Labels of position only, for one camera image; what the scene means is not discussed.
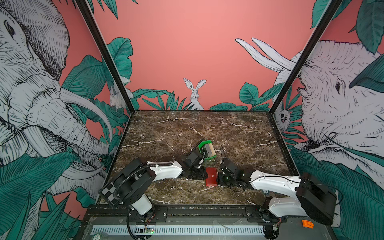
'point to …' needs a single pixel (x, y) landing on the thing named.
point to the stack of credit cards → (210, 150)
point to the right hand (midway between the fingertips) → (214, 180)
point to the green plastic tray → (202, 149)
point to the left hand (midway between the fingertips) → (208, 175)
